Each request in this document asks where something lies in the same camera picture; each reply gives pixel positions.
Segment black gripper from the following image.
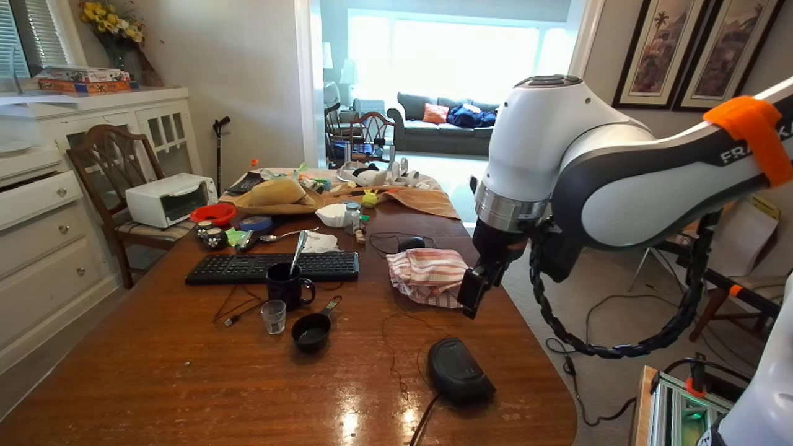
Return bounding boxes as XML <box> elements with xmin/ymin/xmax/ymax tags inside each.
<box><xmin>455</xmin><ymin>216</ymin><xmax>533</xmax><ymax>322</ymax></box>

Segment black oval device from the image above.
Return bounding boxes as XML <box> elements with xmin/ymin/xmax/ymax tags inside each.
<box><xmin>424</xmin><ymin>335</ymin><xmax>498</xmax><ymax>408</ymax></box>

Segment pink striped cloth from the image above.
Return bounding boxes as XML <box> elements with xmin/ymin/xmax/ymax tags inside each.
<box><xmin>384</xmin><ymin>246</ymin><xmax>476</xmax><ymax>313</ymax></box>

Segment black computer mouse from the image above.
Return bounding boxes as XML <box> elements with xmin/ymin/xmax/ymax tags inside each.
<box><xmin>393</xmin><ymin>234</ymin><xmax>434</xmax><ymax>256</ymax></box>

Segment tan cloth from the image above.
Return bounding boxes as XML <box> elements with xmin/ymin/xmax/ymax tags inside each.
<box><xmin>378</xmin><ymin>184</ymin><xmax>461</xmax><ymax>223</ymax></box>

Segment small clear bottle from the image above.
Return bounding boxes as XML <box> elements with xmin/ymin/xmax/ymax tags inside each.
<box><xmin>341</xmin><ymin>202</ymin><xmax>366</xmax><ymax>236</ymax></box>

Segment grey sofa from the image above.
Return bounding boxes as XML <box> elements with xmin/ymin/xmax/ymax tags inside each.
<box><xmin>384</xmin><ymin>89</ymin><xmax>503</xmax><ymax>161</ymax></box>

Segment white paper napkin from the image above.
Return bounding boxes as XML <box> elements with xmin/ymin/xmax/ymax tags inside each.
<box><xmin>295</xmin><ymin>229</ymin><xmax>344</xmax><ymax>257</ymax></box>

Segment white bowl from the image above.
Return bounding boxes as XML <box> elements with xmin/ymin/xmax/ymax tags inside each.
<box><xmin>311</xmin><ymin>202</ymin><xmax>348</xmax><ymax>230</ymax></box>

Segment small black pan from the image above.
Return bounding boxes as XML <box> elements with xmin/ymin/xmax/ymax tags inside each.
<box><xmin>289</xmin><ymin>294</ymin><xmax>344</xmax><ymax>359</ymax></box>

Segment white utensil in mug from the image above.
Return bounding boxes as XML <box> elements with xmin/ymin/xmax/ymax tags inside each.
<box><xmin>287</xmin><ymin>230</ymin><xmax>309</xmax><ymax>277</ymax></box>

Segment orange pillow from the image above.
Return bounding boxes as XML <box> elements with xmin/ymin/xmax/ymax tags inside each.
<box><xmin>420</xmin><ymin>101</ymin><xmax>451</xmax><ymax>127</ymax></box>

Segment dark mug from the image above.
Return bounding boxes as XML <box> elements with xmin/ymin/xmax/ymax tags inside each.
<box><xmin>261</xmin><ymin>260</ymin><xmax>318</xmax><ymax>315</ymax></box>

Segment wooden armchair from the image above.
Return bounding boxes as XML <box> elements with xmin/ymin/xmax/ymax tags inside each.
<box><xmin>322</xmin><ymin>101</ymin><xmax>399</xmax><ymax>172</ymax></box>

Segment clear shot glass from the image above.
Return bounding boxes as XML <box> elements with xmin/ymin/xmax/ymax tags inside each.
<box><xmin>258</xmin><ymin>297</ymin><xmax>289</xmax><ymax>340</ymax></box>

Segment black keyboard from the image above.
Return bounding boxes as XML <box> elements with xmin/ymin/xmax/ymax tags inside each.
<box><xmin>183</xmin><ymin>251</ymin><xmax>363</xmax><ymax>291</ymax></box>

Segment yellow tan bag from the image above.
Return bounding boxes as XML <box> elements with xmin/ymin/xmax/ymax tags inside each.
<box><xmin>219</xmin><ymin>175</ymin><xmax>317</xmax><ymax>218</ymax></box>

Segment blue lid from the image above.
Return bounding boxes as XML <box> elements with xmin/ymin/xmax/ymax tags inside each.
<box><xmin>232</xmin><ymin>213</ymin><xmax>275</xmax><ymax>236</ymax></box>

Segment wooden framed equipment box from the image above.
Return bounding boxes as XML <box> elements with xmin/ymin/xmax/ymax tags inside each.
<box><xmin>632</xmin><ymin>355</ymin><xmax>751</xmax><ymax>446</ymax></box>

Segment green small object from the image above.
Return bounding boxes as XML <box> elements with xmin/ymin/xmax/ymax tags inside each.
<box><xmin>223</xmin><ymin>225</ymin><xmax>252</xmax><ymax>251</ymax></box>

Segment small glass jars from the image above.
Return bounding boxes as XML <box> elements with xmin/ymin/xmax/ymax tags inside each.
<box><xmin>192</xmin><ymin>218</ymin><xmax>228</xmax><ymax>251</ymax></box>

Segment red bowl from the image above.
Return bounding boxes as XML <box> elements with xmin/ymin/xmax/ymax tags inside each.
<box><xmin>188</xmin><ymin>202</ymin><xmax>239</xmax><ymax>230</ymax></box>

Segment black tripod rod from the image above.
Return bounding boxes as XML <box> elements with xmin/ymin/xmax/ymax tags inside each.
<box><xmin>654</xmin><ymin>236</ymin><xmax>782</xmax><ymax>320</ymax></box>

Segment black standing pole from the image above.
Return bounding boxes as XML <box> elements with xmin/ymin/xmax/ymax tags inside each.
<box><xmin>209</xmin><ymin>114</ymin><xmax>234</xmax><ymax>199</ymax></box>

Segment white blurry foreground object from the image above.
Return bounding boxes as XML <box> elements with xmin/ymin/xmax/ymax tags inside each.
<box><xmin>714</xmin><ymin>271</ymin><xmax>793</xmax><ymax>446</ymax></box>

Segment white toaster box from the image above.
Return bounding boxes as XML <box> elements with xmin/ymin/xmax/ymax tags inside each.
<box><xmin>123</xmin><ymin>172</ymin><xmax>219</xmax><ymax>234</ymax></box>

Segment dark wooden chair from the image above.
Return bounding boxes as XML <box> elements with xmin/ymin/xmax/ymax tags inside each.
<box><xmin>64</xmin><ymin>121</ymin><xmax>198</xmax><ymax>291</ymax></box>

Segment white cabinet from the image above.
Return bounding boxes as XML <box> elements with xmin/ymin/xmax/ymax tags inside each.
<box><xmin>0</xmin><ymin>86</ymin><xmax>206</xmax><ymax>377</ymax></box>

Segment yellow flowers in vase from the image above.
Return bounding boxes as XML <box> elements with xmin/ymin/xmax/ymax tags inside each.
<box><xmin>76</xmin><ymin>0</ymin><xmax>149</xmax><ymax>86</ymax></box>

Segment window blinds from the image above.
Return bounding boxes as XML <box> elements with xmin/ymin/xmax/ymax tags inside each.
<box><xmin>0</xmin><ymin>0</ymin><xmax>87</xmax><ymax>83</ymax></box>

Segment black device cable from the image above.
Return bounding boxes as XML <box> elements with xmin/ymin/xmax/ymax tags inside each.
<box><xmin>406</xmin><ymin>392</ymin><xmax>444</xmax><ymax>446</ymax></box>

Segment black floor cable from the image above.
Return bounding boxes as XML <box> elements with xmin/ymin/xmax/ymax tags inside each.
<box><xmin>542</xmin><ymin>291</ymin><xmax>639</xmax><ymax>431</ymax></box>

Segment thin keyboard cable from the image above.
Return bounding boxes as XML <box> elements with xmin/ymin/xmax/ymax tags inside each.
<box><xmin>209</xmin><ymin>282</ymin><xmax>266</xmax><ymax>329</ymax></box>

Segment orange strap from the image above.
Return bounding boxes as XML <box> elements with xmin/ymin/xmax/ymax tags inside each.
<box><xmin>701</xmin><ymin>95</ymin><xmax>793</xmax><ymax>188</ymax></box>

